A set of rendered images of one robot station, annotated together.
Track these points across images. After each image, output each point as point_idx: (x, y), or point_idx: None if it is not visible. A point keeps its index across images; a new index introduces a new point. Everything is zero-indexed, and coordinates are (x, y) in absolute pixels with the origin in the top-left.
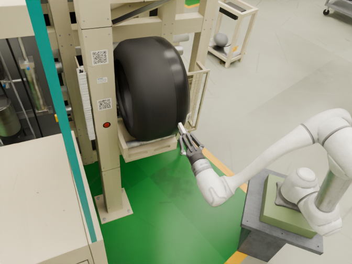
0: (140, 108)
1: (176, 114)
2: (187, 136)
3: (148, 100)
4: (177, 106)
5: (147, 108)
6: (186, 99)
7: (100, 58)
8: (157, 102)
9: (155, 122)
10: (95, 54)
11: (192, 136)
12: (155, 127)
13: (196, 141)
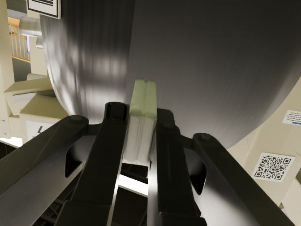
0: (273, 110)
1: (128, 56)
2: (119, 174)
3: (233, 138)
4: (122, 95)
5: (251, 123)
6: (71, 97)
7: (272, 164)
8: (202, 130)
9: (254, 61)
10: (277, 175)
11: (67, 180)
12: (266, 26)
13: (21, 225)
